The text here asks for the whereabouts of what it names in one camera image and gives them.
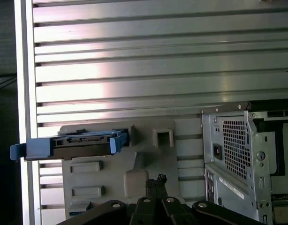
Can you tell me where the black open PC case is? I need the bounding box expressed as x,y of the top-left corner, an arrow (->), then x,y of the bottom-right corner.
200,100 -> 288,225

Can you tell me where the green motherboard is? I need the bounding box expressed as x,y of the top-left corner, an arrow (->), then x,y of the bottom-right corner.
270,193 -> 288,225

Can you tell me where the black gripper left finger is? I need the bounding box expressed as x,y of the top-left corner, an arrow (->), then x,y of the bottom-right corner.
56,179 -> 159,225

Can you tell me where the hard disk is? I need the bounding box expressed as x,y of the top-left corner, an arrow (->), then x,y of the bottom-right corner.
9,127 -> 131,162

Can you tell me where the silver CPU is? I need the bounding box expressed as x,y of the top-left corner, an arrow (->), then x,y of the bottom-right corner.
273,204 -> 288,223

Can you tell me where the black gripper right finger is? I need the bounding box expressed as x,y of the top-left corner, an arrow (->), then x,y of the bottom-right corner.
156,173 -> 266,225

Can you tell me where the grey plastic parts rack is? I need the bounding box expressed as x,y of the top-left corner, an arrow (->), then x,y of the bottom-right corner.
58,118 -> 180,225

